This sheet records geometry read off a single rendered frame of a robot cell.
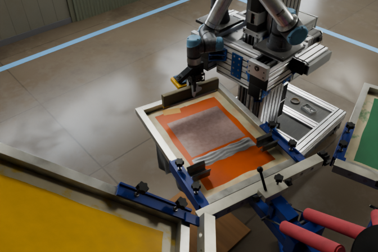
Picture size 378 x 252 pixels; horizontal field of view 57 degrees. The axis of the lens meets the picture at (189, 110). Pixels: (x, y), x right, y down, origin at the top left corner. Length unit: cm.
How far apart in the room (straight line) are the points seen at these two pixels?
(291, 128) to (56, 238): 242
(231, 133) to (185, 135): 26
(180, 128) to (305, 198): 137
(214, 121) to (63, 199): 107
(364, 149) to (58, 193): 153
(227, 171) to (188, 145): 27
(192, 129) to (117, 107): 183
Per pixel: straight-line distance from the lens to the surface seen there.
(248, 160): 185
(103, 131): 348
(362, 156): 204
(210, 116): 208
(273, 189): 159
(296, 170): 174
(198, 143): 191
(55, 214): 122
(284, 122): 326
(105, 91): 397
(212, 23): 193
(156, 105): 211
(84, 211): 125
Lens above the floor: 231
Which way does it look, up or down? 40 degrees down
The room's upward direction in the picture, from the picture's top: 1 degrees counter-clockwise
